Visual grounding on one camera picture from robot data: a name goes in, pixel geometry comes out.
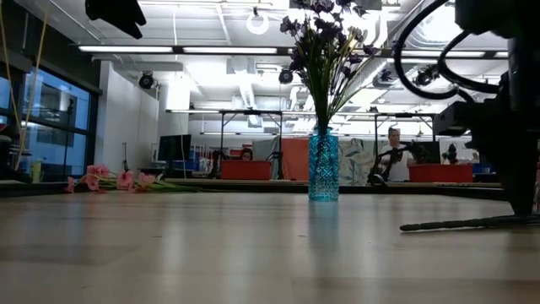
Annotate floral patterned curtain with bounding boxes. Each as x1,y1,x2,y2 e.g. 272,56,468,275
338,138,392,187

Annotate white sign board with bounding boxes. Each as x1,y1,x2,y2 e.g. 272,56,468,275
438,135,482,165

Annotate black ceiling spotlight cluster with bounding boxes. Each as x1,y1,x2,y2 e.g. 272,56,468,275
413,63,440,88

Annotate black framed window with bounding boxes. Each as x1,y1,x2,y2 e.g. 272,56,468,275
0,62,102,182

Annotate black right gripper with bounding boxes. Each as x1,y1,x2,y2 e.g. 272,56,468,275
433,73,540,217

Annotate black tripod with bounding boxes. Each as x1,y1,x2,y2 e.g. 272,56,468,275
121,142,132,172

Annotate white ceiling ring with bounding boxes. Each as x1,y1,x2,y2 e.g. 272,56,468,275
246,11,271,36

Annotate red plastic bin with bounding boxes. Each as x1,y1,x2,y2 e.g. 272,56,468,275
219,159,273,182
408,163,474,183

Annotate black computer monitor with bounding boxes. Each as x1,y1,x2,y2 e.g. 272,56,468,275
158,133,192,162

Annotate grey cloth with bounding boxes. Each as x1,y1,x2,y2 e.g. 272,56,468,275
251,135,282,161

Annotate blue textured glass vase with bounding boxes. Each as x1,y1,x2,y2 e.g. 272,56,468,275
307,126,340,202

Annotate black metal gantry frame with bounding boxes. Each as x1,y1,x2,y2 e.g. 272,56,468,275
373,111,438,170
165,108,284,181

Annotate pale green cup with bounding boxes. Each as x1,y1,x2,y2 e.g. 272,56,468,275
30,159,44,183

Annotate orange cloth panel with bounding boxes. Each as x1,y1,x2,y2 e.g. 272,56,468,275
280,136,311,182

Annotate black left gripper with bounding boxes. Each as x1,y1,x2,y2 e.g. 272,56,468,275
84,0,148,41

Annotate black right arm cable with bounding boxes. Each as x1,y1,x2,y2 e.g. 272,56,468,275
392,0,478,102
436,29,507,95

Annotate silver ventilation duct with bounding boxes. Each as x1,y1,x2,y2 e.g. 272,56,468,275
400,0,459,49

